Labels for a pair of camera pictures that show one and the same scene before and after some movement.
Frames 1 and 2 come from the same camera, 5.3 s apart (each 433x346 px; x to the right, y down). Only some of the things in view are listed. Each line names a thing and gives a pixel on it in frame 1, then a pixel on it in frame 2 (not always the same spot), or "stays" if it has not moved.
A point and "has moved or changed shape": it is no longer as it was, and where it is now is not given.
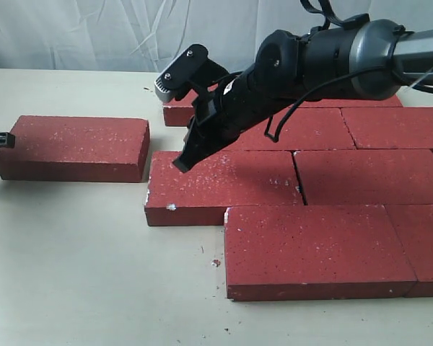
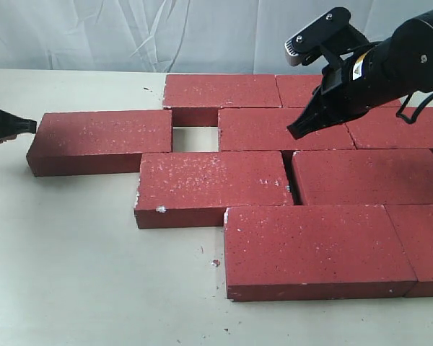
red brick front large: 288,252 stays
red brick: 200,195 has moved or changed shape
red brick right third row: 371,176 stays
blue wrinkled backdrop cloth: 147,34 stays
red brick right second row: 397,127 stays
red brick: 75,148 has moved or changed shape
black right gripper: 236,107 -> 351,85
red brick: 423,231 stays
